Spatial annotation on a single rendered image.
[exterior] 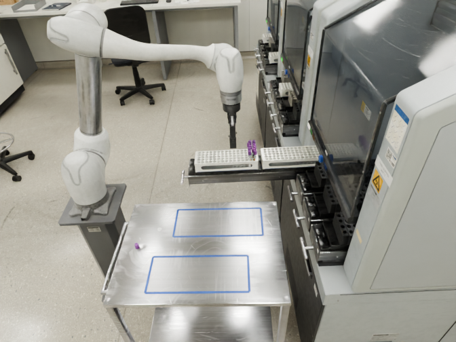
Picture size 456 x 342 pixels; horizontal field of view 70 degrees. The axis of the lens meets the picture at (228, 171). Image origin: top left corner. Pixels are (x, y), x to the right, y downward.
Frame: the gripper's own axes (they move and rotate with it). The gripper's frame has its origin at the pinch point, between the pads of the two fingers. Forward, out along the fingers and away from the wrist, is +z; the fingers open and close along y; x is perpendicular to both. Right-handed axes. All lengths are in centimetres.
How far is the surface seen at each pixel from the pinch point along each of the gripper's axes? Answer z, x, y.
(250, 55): 92, 34, -350
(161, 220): 12.5, -30.4, 34.6
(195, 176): 14.1, -18.4, 6.6
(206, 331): 66, -16, 55
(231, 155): 8.2, -1.1, -0.5
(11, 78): 68, -256, -250
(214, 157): 8.1, -8.8, 1.0
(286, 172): 14.5, 24.2, 6.8
